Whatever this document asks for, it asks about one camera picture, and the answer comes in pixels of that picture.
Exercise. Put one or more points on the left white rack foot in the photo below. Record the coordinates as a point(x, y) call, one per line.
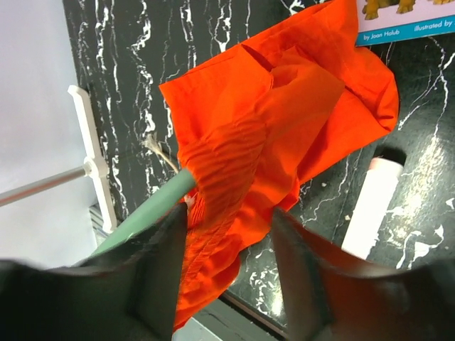
point(95, 164)

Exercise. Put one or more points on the white rack foot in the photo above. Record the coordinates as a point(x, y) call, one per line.
point(378, 187)
point(95, 164)

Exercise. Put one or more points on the children's picture book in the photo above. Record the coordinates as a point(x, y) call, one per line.
point(392, 21)

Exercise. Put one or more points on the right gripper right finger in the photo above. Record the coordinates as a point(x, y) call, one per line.
point(329, 294)

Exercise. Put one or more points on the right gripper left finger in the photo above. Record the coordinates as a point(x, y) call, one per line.
point(127, 293)

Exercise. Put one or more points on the green plastic hanger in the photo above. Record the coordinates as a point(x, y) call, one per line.
point(150, 211)

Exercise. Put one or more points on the orange shorts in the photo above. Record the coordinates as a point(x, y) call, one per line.
point(257, 121)

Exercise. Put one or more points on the right white rack foot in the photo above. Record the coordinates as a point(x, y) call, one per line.
point(378, 187)

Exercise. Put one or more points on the left rack upright pole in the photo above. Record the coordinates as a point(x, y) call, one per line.
point(41, 185)

